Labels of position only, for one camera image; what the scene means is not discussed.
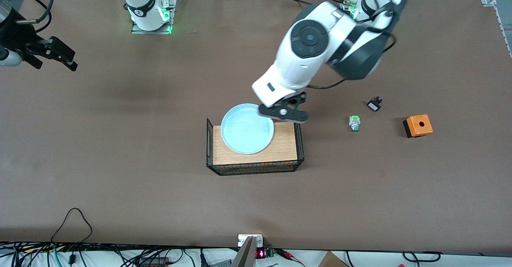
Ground light blue plate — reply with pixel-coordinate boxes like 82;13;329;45
220;103;275;155

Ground orange button box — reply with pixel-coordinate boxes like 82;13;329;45
402;114;434;139

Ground wooden board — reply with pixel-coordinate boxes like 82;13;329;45
212;122;298;166

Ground red and black clip leads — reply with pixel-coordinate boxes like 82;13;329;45
275;249;306;267

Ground brown cardboard piece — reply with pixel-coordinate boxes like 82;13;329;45
318;251;349;267

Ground black power strip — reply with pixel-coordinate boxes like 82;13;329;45
136;258;170;267

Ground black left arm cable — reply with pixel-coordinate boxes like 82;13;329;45
308;0;397;90

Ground black wire basket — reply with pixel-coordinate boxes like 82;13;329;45
206;113;305;176

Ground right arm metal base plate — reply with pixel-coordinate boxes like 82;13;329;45
131;0;177;34

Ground small metal bracket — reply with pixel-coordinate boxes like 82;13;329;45
238;234;264;247

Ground grey camera stand beam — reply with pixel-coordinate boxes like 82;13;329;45
231;236;257;267

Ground black looped cable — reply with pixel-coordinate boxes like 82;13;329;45
50;208;93;244

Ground black flat loop cable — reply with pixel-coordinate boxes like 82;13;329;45
402;251;441;263

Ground cable bundle along table edge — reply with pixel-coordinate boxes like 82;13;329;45
0;241;240;267

